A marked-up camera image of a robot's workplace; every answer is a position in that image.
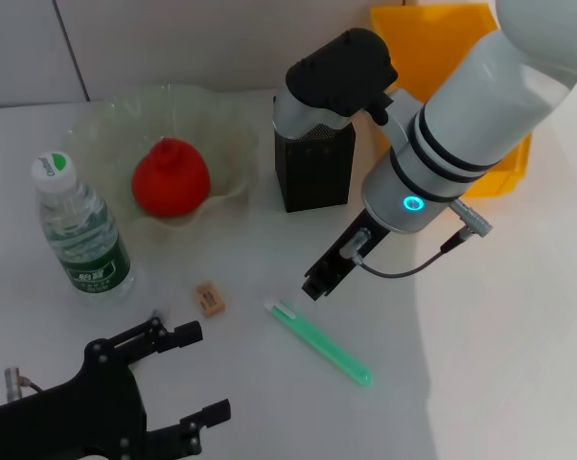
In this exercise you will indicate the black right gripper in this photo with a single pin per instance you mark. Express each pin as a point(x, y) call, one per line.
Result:
point(331, 268)

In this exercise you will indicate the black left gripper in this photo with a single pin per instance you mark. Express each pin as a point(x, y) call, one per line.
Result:
point(87, 417)

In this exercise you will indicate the green utility knife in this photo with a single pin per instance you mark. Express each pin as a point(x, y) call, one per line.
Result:
point(317, 342)

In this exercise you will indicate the small tan eraser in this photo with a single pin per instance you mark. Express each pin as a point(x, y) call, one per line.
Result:
point(210, 299)

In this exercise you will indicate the clear green-label water bottle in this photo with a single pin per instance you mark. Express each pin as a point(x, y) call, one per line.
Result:
point(87, 244)

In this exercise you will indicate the red-orange fruit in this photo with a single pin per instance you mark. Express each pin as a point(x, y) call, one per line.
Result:
point(171, 179)

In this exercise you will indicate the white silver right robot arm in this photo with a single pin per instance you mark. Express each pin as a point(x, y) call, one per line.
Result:
point(461, 124)

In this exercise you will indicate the black mesh pen holder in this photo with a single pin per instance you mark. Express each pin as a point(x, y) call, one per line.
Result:
point(317, 177)

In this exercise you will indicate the green glass fruit plate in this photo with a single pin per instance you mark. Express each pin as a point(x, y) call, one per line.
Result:
point(125, 115)

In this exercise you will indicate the yellow plastic bin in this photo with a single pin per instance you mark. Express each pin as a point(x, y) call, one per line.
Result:
point(422, 38)

